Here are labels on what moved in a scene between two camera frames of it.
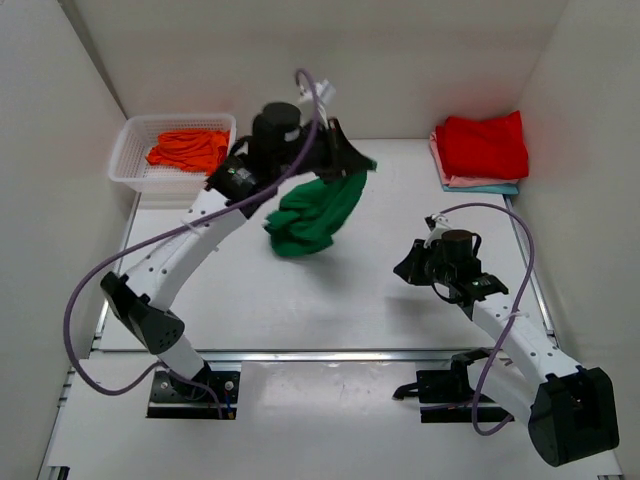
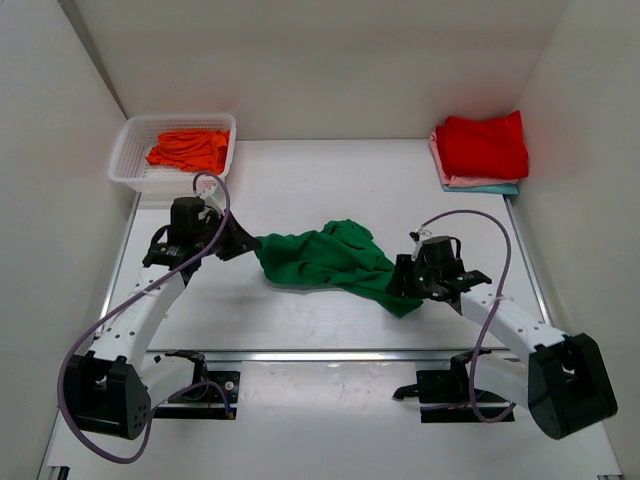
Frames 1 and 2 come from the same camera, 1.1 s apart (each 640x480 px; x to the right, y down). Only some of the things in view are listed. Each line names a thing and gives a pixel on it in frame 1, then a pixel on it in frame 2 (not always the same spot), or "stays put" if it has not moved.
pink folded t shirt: (459, 181) stays put
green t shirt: (311, 212) -> (335, 254)
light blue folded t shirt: (494, 189) stays put
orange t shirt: (197, 150) stays put
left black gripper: (345, 154) -> (241, 240)
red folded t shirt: (490, 149) stays put
